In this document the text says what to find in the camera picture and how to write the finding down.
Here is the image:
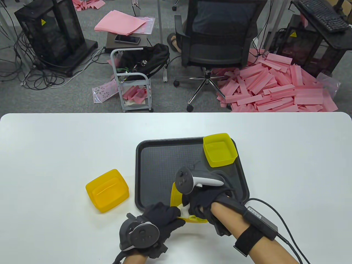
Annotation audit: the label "person's left hand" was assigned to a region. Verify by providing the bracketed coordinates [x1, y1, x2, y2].
[136, 202, 186, 248]

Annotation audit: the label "person's right hand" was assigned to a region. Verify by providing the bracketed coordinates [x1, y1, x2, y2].
[181, 170, 237, 222]

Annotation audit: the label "yellow plastic food container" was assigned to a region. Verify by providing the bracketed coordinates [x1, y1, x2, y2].
[170, 181, 209, 224]
[86, 169, 130, 213]
[203, 133, 238, 167]

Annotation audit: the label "black and white controller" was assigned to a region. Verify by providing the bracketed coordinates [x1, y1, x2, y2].
[119, 212, 160, 251]
[175, 167, 225, 195]

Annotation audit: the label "person's right forearm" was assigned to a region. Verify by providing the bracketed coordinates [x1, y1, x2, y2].
[210, 203, 300, 264]

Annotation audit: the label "person's left forearm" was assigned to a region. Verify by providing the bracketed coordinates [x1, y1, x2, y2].
[121, 254, 146, 264]

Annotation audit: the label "black plastic tray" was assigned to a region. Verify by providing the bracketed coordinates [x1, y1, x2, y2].
[136, 137, 250, 212]

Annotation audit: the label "black battery pack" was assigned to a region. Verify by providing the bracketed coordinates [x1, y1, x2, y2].
[242, 202, 279, 241]

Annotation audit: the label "white rolling cart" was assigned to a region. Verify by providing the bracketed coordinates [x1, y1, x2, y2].
[111, 47, 154, 112]

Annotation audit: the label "pink foam pieces in cart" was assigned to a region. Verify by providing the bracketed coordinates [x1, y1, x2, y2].
[122, 85, 147, 105]

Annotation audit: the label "pile of pink foam strips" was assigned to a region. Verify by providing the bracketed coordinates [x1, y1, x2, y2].
[212, 48, 339, 112]

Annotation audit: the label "patterned plastic bag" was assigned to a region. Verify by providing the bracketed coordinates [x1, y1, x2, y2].
[92, 80, 119, 104]

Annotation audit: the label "black mesh office chair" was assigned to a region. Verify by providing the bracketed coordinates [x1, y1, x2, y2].
[174, 0, 268, 112]

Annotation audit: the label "white desk leg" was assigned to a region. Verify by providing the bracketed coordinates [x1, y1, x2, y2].
[157, 0, 167, 82]

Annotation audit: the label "black backpack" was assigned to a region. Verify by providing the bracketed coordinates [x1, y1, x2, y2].
[117, 43, 170, 81]

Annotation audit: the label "clear plastic bag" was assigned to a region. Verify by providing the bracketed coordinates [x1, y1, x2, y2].
[316, 73, 341, 99]

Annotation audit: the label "black smartphone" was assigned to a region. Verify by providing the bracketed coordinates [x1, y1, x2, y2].
[114, 34, 141, 45]

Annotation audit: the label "clear zip bag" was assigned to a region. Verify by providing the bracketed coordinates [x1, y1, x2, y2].
[125, 16, 156, 35]

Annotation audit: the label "black computer cabinet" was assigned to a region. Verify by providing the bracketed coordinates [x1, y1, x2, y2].
[276, 14, 344, 77]
[14, 0, 98, 77]

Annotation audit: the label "stack of pink sheets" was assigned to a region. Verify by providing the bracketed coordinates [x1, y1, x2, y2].
[94, 10, 147, 36]

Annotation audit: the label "black keyboard stand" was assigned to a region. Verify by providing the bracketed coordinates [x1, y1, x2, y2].
[291, 0, 352, 51]

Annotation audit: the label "black keyboard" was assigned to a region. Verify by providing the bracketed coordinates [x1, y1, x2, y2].
[293, 0, 350, 33]

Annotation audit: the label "small heap of pink foam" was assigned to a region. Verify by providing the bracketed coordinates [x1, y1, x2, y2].
[72, 0, 106, 12]

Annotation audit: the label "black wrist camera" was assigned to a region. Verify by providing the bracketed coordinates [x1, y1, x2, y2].
[215, 221, 233, 237]
[148, 242, 169, 259]

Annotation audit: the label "black cable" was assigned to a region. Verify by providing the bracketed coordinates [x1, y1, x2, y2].
[243, 198, 311, 264]

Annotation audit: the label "tangle of floor cables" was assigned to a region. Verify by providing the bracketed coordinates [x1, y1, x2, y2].
[0, 27, 110, 90]

